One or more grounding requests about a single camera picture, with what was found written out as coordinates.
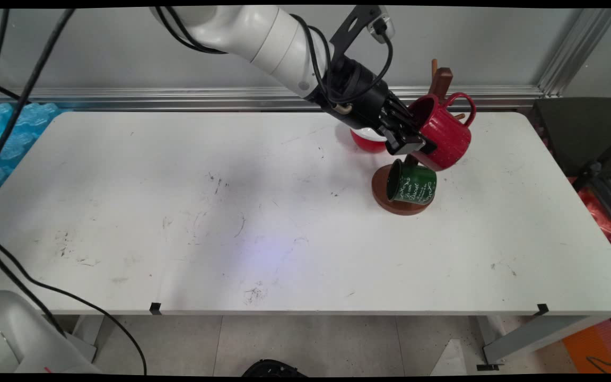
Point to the white table leg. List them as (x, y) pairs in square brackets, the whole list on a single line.
[(88, 331)]

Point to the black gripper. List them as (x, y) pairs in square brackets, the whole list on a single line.
[(361, 98)]

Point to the long aluminium frame rail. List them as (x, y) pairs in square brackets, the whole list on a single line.
[(178, 98)]

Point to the green mug with white print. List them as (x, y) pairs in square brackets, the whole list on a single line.
[(414, 185)]

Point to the red ribbed mug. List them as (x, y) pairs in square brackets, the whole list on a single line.
[(446, 138)]

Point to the black tape marker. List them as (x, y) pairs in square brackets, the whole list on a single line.
[(542, 310), (155, 308)]

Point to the red bowl with white inside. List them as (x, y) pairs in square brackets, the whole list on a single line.
[(366, 143)]

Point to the orange floor mat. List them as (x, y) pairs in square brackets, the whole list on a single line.
[(592, 350)]

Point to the brown wooden mug tree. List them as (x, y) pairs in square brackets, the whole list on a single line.
[(401, 208)]

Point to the grey machine housing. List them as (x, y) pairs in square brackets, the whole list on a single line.
[(14, 334)]

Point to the dark grey panel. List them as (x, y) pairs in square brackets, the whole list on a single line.
[(576, 132)]

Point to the blue bubble wrap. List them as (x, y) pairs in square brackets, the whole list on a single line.
[(14, 132)]

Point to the aluminium frame post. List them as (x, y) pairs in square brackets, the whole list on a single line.
[(576, 53)]

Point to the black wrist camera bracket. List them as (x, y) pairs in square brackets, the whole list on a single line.
[(356, 24)]

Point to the black round floor object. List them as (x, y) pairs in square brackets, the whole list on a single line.
[(273, 369)]

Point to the red plastic bag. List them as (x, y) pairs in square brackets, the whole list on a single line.
[(597, 212)]

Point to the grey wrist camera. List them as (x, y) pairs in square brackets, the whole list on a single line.
[(380, 24)]

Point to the grey angled table leg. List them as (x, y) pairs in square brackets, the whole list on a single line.
[(539, 334)]

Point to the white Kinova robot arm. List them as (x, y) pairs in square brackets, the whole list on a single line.
[(263, 37)]

